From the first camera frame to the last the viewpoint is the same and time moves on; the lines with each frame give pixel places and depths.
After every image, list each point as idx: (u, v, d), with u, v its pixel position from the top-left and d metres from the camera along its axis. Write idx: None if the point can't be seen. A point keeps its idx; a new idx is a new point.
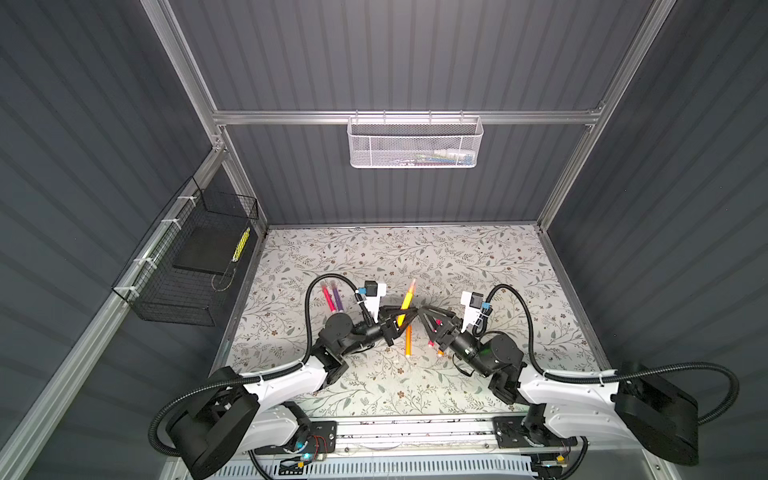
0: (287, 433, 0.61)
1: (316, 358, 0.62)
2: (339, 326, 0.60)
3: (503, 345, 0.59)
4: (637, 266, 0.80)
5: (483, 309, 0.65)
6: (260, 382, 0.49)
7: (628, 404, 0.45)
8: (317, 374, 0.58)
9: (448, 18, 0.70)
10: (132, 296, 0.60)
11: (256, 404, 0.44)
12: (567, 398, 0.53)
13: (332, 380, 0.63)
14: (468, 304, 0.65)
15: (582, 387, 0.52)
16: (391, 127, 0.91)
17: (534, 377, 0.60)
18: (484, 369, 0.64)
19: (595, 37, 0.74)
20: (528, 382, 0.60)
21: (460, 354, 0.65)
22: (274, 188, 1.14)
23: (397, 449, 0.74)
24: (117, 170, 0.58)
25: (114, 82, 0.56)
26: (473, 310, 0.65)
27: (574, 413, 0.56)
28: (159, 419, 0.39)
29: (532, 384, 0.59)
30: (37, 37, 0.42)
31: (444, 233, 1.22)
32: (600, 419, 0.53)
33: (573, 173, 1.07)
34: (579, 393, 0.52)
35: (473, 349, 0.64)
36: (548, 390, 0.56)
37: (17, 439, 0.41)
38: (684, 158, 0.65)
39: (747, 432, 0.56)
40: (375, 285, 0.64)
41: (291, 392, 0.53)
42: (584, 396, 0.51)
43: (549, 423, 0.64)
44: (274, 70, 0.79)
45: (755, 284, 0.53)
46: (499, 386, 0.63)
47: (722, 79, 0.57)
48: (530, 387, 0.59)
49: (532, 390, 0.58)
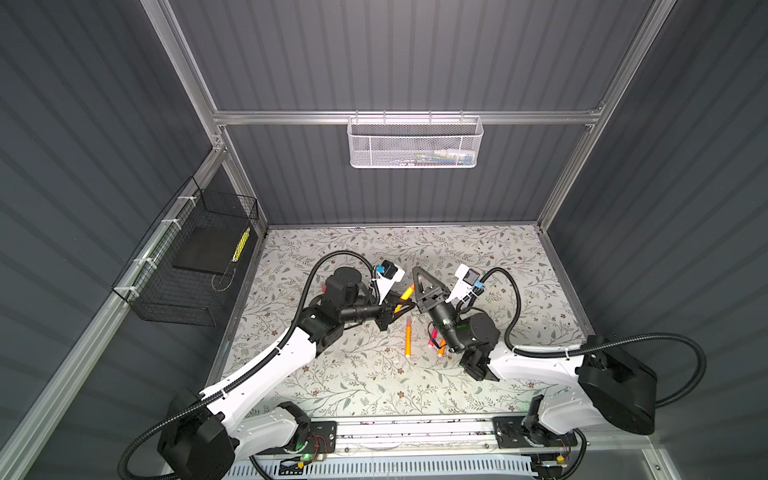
0: (287, 433, 0.61)
1: (300, 330, 0.54)
2: (346, 276, 0.57)
3: (481, 323, 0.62)
4: (638, 267, 0.80)
5: (475, 287, 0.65)
6: (224, 396, 0.43)
7: (588, 375, 0.45)
8: (304, 352, 0.51)
9: (448, 17, 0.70)
10: (132, 296, 0.60)
11: (223, 427, 0.40)
12: (536, 374, 0.53)
13: (328, 344, 0.56)
14: (462, 278, 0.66)
15: (549, 362, 0.52)
16: (392, 127, 0.91)
17: (503, 354, 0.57)
18: (456, 344, 0.63)
19: (595, 37, 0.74)
20: (498, 359, 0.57)
21: (438, 323, 0.64)
22: (274, 188, 1.14)
23: (397, 449, 0.74)
24: (117, 170, 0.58)
25: (114, 82, 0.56)
26: (464, 286, 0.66)
27: (559, 403, 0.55)
28: (128, 457, 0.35)
29: (502, 360, 0.59)
30: (35, 36, 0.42)
31: (444, 233, 1.22)
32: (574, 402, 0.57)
33: (573, 173, 1.07)
34: (545, 367, 0.52)
35: (451, 322, 0.63)
36: (517, 366, 0.56)
37: (16, 439, 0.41)
38: (685, 158, 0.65)
39: (747, 432, 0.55)
40: (393, 267, 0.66)
41: (270, 378, 0.47)
42: (548, 370, 0.51)
43: (543, 419, 0.65)
44: (274, 69, 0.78)
45: (756, 284, 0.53)
46: (471, 362, 0.63)
47: (723, 79, 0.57)
48: (500, 363, 0.59)
49: (501, 366, 0.59)
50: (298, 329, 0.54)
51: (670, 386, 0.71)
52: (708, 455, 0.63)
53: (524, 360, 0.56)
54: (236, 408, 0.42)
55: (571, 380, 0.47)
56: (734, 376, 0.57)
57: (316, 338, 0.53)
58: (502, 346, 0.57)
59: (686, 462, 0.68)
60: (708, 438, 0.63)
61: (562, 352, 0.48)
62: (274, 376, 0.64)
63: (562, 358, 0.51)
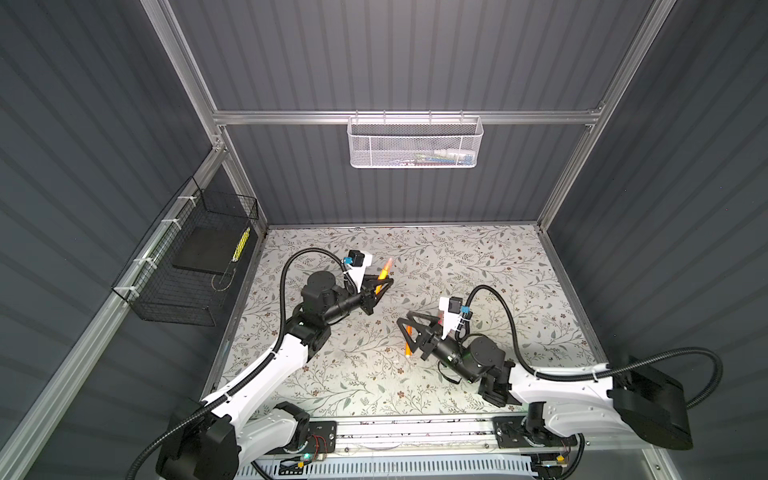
0: (288, 432, 0.62)
1: (291, 337, 0.57)
2: (320, 283, 0.59)
3: (483, 347, 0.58)
4: (637, 266, 0.80)
5: (463, 313, 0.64)
6: (227, 400, 0.44)
7: (623, 400, 0.44)
8: (296, 350, 0.54)
9: (448, 17, 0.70)
10: (132, 296, 0.60)
11: (230, 427, 0.41)
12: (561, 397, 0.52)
13: (319, 348, 0.59)
14: (447, 309, 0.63)
15: (576, 385, 0.51)
16: (392, 127, 0.91)
17: (526, 379, 0.58)
18: (468, 374, 0.62)
19: (595, 36, 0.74)
20: (520, 383, 0.58)
21: (444, 360, 0.64)
22: (273, 188, 1.14)
23: (397, 449, 0.74)
24: (116, 170, 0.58)
25: (114, 82, 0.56)
26: (454, 316, 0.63)
27: (571, 412, 0.61)
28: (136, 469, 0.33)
29: (525, 386, 0.57)
30: (35, 36, 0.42)
31: (444, 233, 1.22)
32: (597, 415, 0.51)
33: (573, 174, 1.07)
34: (573, 391, 0.51)
35: (456, 354, 0.63)
36: (542, 390, 0.55)
37: (15, 440, 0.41)
38: (685, 158, 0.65)
39: (747, 432, 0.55)
40: (360, 255, 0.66)
41: (273, 375, 0.49)
42: (576, 393, 0.50)
43: (549, 424, 0.64)
44: (274, 69, 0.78)
45: (756, 285, 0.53)
46: (490, 389, 0.61)
47: (723, 80, 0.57)
48: (524, 389, 0.57)
49: (524, 391, 0.57)
50: (288, 335, 0.57)
51: None
52: (707, 455, 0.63)
53: (550, 383, 0.54)
54: (241, 409, 0.43)
55: (604, 404, 0.46)
56: (735, 376, 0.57)
57: (308, 342, 0.57)
58: (522, 368, 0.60)
59: (686, 462, 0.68)
60: (709, 438, 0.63)
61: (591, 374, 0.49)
62: (275, 379, 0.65)
63: (590, 381, 0.50)
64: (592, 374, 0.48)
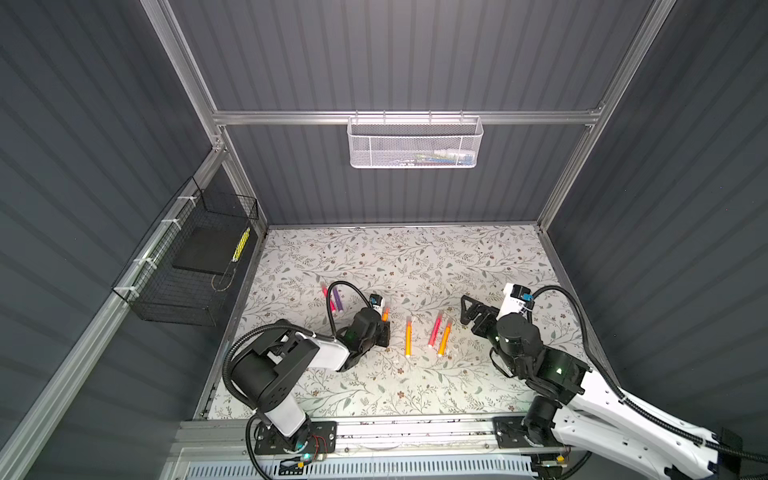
0: (294, 424, 0.62)
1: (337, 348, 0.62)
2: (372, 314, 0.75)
3: (511, 322, 0.56)
4: (637, 266, 0.80)
5: (525, 301, 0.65)
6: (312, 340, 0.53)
7: None
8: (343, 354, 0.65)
9: (448, 17, 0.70)
10: (132, 296, 0.60)
11: (312, 353, 0.49)
12: (632, 428, 0.47)
13: (348, 367, 0.70)
14: (511, 293, 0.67)
15: (670, 436, 0.45)
16: (392, 127, 0.91)
17: (605, 396, 0.50)
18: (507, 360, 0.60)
19: (595, 36, 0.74)
20: (598, 394, 0.50)
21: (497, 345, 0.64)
22: (273, 188, 1.14)
23: (397, 449, 0.74)
24: (117, 170, 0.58)
25: (114, 83, 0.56)
26: (515, 302, 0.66)
27: (599, 434, 0.59)
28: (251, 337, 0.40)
29: (602, 403, 0.49)
30: (35, 36, 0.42)
31: (444, 233, 1.22)
32: (629, 453, 0.54)
33: (572, 174, 1.07)
34: (664, 439, 0.45)
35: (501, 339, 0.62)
36: (618, 414, 0.48)
37: (16, 440, 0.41)
38: (684, 158, 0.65)
39: (747, 432, 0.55)
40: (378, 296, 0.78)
41: (329, 347, 0.59)
42: (665, 442, 0.45)
43: (559, 430, 0.63)
44: (274, 69, 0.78)
45: (756, 284, 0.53)
46: (530, 375, 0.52)
47: (723, 79, 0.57)
48: (598, 404, 0.49)
49: (596, 405, 0.49)
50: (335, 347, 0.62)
51: (669, 386, 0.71)
52: None
53: (633, 414, 0.47)
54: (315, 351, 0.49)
55: (680, 465, 0.44)
56: (736, 376, 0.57)
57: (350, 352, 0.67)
58: (601, 379, 0.52)
59: None
60: None
61: (697, 436, 0.45)
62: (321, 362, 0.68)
63: (692, 443, 0.44)
64: (702, 440, 0.44)
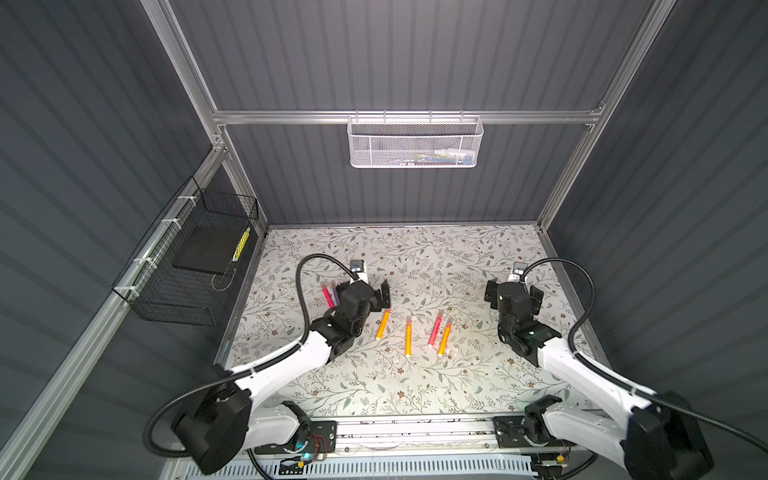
0: (288, 431, 0.61)
1: (319, 335, 0.59)
2: (359, 290, 0.63)
3: (509, 286, 0.67)
4: (637, 266, 0.80)
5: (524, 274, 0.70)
6: (252, 375, 0.46)
7: (646, 420, 0.42)
8: (317, 352, 0.55)
9: (449, 16, 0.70)
10: (132, 296, 0.60)
11: (248, 401, 0.42)
12: (582, 383, 0.52)
13: (341, 352, 0.60)
14: None
15: (606, 385, 0.49)
16: (392, 127, 0.91)
17: (561, 351, 0.58)
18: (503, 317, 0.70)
19: (595, 36, 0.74)
20: (556, 350, 0.58)
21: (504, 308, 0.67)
22: (273, 188, 1.14)
23: (397, 449, 0.74)
24: (117, 170, 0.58)
25: (114, 82, 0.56)
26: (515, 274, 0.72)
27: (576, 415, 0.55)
28: (156, 421, 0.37)
29: (557, 356, 0.57)
30: (35, 35, 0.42)
31: (444, 233, 1.22)
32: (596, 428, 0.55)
33: (573, 174, 1.07)
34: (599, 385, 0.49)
35: None
36: (568, 367, 0.54)
37: (17, 439, 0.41)
38: (685, 158, 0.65)
39: (747, 432, 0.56)
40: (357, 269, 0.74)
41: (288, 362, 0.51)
42: (602, 390, 0.48)
43: (546, 415, 0.66)
44: (274, 69, 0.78)
45: (756, 285, 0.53)
46: (509, 332, 0.69)
47: (724, 78, 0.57)
48: (554, 357, 0.57)
49: (554, 360, 0.57)
50: (316, 333, 0.59)
51: (669, 385, 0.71)
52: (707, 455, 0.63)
53: (581, 367, 0.53)
54: (263, 387, 0.45)
55: (616, 413, 0.46)
56: (735, 376, 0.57)
57: (333, 342, 0.58)
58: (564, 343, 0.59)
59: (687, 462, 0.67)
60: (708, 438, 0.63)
61: (631, 385, 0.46)
62: (293, 370, 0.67)
63: (624, 389, 0.47)
64: (632, 385, 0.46)
